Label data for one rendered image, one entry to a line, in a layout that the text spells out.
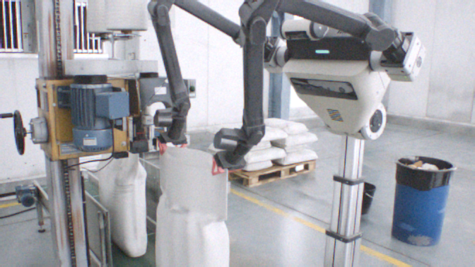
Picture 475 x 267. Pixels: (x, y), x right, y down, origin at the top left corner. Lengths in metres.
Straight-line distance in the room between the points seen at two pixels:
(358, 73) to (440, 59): 8.27
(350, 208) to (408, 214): 1.71
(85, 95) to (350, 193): 1.11
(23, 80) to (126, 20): 2.94
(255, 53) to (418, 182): 2.41
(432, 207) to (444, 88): 6.37
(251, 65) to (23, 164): 3.64
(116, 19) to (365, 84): 0.91
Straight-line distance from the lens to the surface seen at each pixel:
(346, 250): 1.78
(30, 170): 4.51
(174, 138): 1.62
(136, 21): 1.51
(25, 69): 4.36
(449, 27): 9.59
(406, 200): 3.37
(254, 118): 1.18
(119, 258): 2.22
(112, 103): 1.40
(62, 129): 1.65
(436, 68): 9.64
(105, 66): 1.45
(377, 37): 1.17
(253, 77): 1.10
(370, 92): 1.41
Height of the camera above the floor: 1.42
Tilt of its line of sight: 11 degrees down
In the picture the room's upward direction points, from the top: 1 degrees clockwise
